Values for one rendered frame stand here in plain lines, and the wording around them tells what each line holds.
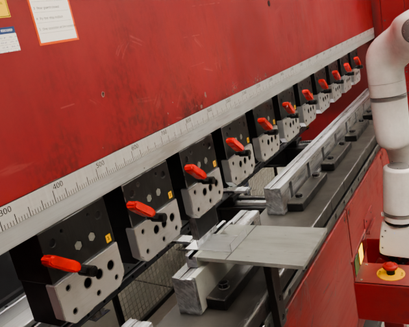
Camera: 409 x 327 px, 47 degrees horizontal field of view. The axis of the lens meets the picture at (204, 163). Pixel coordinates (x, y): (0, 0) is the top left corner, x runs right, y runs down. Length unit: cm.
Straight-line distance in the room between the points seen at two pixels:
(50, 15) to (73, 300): 45
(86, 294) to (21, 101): 33
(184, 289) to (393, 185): 62
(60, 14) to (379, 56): 78
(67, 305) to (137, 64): 46
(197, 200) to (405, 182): 57
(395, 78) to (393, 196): 32
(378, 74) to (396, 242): 48
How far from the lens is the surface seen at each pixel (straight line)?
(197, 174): 102
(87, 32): 86
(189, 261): 115
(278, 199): 157
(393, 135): 131
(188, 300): 115
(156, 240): 96
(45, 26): 80
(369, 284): 137
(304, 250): 108
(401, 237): 143
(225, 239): 118
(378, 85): 129
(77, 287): 81
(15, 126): 73
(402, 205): 137
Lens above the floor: 150
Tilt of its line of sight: 15 degrees down
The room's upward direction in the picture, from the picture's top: 12 degrees counter-clockwise
